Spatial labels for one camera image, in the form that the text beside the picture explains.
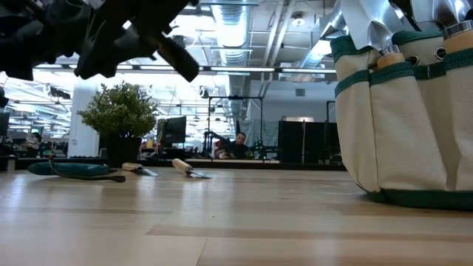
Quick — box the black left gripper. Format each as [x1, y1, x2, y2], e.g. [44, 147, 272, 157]
[40, 0, 200, 83]

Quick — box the cream green-trimmed gardening bag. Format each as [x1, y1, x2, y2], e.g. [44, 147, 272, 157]
[330, 31, 473, 212]

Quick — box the black desktop monitor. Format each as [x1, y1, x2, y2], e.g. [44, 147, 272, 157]
[162, 115, 188, 146]

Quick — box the green potted plant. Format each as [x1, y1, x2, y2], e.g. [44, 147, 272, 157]
[76, 81, 159, 169]

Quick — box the person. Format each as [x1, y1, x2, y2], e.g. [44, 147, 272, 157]
[214, 132, 256, 160]
[21, 132, 44, 159]

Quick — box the black cabinet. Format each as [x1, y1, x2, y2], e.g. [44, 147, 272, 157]
[277, 117, 341, 165]

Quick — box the dark monitor screen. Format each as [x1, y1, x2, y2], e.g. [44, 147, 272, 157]
[0, 112, 11, 138]

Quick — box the black metal stand frame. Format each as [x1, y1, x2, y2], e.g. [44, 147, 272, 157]
[206, 95, 265, 161]

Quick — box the black aluminium table frame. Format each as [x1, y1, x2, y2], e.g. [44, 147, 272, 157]
[0, 157, 348, 172]

